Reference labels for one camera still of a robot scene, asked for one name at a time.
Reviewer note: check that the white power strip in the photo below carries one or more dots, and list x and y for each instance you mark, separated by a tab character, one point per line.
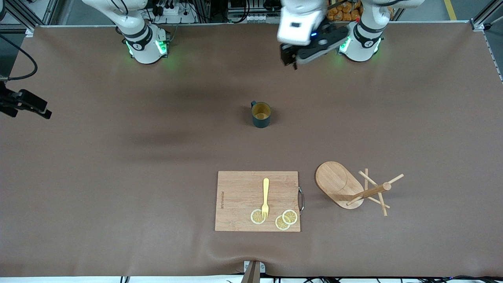
175	15

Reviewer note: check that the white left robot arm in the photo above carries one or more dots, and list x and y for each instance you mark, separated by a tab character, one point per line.
361	43

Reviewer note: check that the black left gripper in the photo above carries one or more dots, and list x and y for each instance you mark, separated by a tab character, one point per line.
287	52

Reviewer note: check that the aluminium frame post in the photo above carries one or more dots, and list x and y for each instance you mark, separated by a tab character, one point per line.
481	19
21	15

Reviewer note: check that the wooden mug tree rack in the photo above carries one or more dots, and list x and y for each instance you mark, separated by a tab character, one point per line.
334	181

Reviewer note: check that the long white socket strip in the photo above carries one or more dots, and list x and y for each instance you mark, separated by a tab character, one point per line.
251	17

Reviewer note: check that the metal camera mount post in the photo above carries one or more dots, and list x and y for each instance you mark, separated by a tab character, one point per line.
252	275

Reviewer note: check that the brown table mat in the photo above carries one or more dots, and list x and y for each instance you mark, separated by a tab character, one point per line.
157	137

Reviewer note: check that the lemon slice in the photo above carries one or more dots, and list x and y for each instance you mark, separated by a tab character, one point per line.
255	217
279	225
290	217

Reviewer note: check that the dark green ribbed cup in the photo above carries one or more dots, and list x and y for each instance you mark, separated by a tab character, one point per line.
261	122

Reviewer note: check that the wooden cutting board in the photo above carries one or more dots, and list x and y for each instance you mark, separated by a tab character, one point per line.
235	196

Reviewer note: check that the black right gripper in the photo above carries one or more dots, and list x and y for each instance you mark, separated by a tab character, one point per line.
24	100

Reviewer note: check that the orange packaged goods pile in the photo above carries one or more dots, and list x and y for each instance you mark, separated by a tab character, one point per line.
346	15

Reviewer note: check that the yellow plastic fork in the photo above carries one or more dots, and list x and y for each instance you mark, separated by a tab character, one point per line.
266	188

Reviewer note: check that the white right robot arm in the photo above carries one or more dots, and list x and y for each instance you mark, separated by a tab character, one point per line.
145	47

